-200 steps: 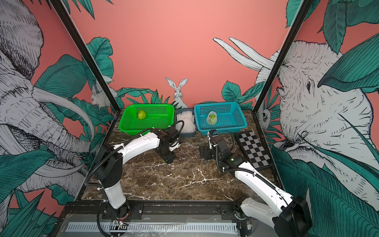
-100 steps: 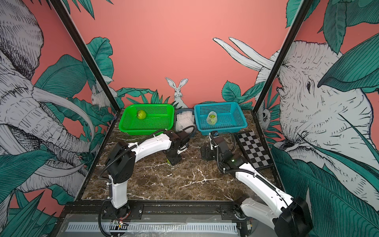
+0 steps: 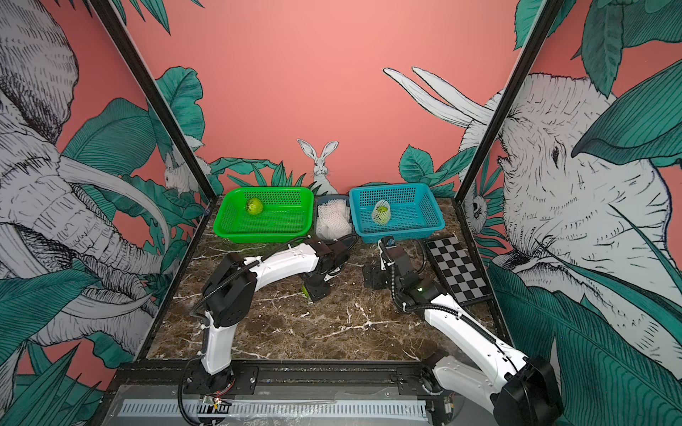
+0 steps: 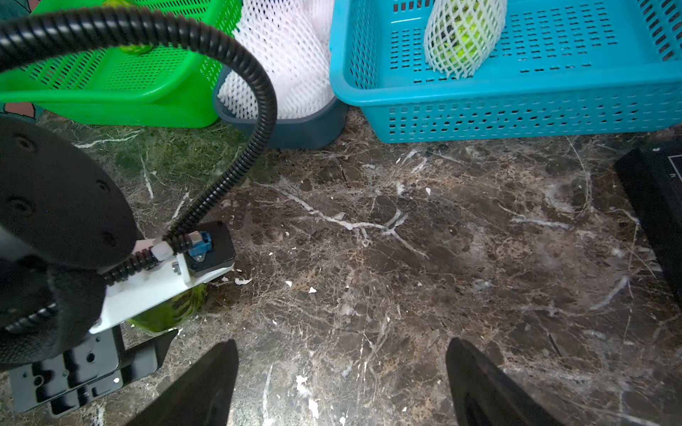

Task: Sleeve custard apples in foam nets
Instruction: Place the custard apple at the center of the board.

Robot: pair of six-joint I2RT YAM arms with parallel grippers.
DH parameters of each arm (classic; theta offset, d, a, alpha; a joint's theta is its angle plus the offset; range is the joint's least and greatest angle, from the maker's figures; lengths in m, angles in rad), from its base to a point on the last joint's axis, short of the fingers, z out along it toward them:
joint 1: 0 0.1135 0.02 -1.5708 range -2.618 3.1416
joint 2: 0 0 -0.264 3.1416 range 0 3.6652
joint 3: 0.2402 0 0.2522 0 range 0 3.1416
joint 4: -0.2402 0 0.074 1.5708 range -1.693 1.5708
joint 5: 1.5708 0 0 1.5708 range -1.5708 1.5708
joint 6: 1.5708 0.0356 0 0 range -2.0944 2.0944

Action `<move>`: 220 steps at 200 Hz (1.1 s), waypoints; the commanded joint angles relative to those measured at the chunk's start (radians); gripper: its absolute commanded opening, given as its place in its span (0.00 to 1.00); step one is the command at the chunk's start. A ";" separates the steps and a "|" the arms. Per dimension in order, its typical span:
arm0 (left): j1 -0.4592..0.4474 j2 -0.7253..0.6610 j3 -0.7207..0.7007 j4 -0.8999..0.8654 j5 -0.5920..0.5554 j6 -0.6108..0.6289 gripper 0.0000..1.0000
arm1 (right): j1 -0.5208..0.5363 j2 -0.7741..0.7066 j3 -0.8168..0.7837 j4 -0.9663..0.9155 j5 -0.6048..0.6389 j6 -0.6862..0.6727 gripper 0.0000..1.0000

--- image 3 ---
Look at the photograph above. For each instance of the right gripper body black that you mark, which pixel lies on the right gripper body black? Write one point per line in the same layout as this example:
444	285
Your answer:
381	279

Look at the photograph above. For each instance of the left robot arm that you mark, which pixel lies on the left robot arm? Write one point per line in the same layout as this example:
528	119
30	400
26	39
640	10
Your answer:
228	294

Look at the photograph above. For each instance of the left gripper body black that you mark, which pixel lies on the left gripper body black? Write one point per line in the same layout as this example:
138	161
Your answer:
318	287

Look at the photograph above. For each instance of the custard apple with dark spots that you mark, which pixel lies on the custard apple with dark spots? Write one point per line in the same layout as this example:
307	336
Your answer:
381	215

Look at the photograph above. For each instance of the black frame post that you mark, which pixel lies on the black frame post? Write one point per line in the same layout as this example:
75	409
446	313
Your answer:
542	25
118	33

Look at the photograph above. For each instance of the white foam net sleeve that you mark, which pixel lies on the white foam net sleeve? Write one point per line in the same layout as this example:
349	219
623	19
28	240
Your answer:
381	203

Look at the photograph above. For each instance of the grey bin of foam nets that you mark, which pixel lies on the grey bin of foam nets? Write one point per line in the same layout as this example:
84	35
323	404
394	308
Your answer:
332	217

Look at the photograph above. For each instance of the green plastic basket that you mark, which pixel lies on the green plastic basket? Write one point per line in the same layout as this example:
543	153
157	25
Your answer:
288	214

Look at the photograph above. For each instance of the black frame post right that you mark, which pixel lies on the black frame post right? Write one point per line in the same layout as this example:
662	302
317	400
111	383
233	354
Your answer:
542	25

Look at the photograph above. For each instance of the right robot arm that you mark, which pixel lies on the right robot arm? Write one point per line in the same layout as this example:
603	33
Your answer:
515	388

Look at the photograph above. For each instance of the black frame post left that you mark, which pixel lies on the black frame post left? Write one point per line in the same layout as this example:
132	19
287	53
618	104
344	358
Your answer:
118	33

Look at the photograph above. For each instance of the white slotted cable duct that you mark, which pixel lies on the white slotted cable duct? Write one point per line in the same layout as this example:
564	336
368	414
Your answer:
251	408

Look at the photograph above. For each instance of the black front frame rail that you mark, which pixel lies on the black front frame rail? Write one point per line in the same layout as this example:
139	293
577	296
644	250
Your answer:
244	377

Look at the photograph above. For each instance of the checkerboard calibration board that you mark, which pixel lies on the checkerboard calibration board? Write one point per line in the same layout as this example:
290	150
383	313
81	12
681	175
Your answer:
456	271

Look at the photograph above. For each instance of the teal plastic basket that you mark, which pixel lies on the teal plastic basket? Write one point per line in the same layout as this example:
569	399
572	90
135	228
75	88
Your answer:
415	213

